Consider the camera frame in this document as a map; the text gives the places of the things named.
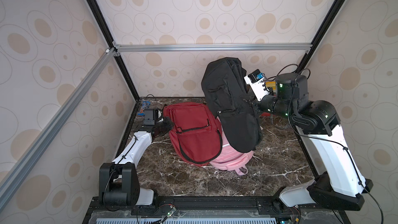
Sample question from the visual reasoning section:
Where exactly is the red backpack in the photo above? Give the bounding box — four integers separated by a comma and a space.
163, 102, 223, 167

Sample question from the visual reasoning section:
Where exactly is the blue candy packet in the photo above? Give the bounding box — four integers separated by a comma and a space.
137, 100, 151, 117

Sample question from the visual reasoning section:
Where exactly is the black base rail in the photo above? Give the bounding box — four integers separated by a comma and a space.
83, 197, 350, 224

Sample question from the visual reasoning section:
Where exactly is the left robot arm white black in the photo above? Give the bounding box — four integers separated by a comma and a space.
98, 108, 173, 211

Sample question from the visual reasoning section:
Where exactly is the black frame post right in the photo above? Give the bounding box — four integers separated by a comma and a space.
296, 0, 347, 73

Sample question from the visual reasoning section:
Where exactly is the horizontal aluminium bar rear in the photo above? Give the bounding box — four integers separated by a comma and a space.
116, 43, 312, 52

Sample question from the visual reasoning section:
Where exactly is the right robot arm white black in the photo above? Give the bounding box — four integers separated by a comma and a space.
244, 70, 373, 211

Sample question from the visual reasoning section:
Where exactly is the black frame post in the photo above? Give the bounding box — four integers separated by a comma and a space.
296, 0, 347, 73
86, 0, 140, 101

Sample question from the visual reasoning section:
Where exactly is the black frame post left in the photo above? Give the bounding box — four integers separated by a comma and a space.
86, 0, 140, 101

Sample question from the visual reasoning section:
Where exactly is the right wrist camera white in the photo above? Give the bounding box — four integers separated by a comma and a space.
244, 69, 270, 102

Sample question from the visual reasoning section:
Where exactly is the pink backpack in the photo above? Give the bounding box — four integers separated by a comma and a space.
210, 128, 254, 175

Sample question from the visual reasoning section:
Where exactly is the diagonal aluminium bar left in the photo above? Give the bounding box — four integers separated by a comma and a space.
1, 48, 117, 211

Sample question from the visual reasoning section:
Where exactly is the black backpack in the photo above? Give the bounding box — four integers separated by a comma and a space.
201, 57, 262, 153

